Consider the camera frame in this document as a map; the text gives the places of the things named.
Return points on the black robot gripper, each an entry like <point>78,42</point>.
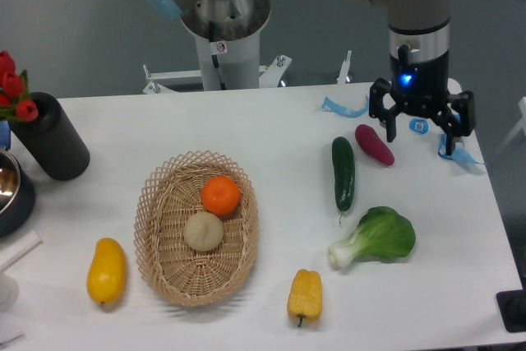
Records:
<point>420,89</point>

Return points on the robot arm base column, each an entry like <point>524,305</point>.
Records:
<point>227,38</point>

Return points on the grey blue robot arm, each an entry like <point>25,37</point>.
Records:
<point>419,45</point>

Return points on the yellow bell pepper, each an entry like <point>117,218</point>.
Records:
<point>305,299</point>

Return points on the blue round marker sticker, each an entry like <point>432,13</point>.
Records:
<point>419,126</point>

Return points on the purple sweet potato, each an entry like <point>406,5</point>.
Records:
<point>372,145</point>

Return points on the blue tape strip right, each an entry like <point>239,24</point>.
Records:
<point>459,155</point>

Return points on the blue tape strip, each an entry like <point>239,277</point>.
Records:
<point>459,155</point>
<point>330,106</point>

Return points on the green cucumber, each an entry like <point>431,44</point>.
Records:
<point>344,174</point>

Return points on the blue tape strip left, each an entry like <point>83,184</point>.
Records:
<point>330,106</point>

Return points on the green bok choy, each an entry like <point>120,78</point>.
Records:
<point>382,233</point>

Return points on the orange tangerine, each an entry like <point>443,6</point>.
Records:
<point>220,195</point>

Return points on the black device at edge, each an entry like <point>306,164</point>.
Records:
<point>512,309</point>

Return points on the white steamed bun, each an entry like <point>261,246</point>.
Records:
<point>203,231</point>

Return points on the woven wicker basket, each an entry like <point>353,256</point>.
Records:
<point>177,273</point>

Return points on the yellow mango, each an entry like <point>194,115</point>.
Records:
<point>107,274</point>

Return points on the black cylindrical vase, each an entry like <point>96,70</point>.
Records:
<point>52,140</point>

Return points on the red tulip flowers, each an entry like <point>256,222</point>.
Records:
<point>16,102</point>

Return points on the dark metal bowl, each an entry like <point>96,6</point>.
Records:
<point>17,195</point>

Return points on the white stand object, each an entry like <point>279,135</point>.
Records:
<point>10,255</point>

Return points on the white metal frame bracket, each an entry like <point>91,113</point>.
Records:
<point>270,76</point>

